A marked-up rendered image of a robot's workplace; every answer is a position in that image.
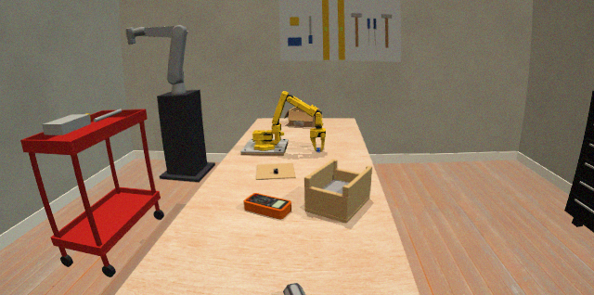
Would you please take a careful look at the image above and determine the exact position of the tan flat mat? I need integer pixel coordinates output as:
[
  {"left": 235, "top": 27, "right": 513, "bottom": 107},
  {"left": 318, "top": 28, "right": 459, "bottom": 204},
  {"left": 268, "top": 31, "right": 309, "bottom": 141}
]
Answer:
[{"left": 256, "top": 163, "right": 296, "bottom": 180}]

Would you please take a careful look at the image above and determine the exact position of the orange digital multimeter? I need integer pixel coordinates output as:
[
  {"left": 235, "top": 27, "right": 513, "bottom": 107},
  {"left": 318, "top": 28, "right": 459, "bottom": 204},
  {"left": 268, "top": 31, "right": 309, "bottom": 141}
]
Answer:
[{"left": 244, "top": 193, "right": 291, "bottom": 219}]

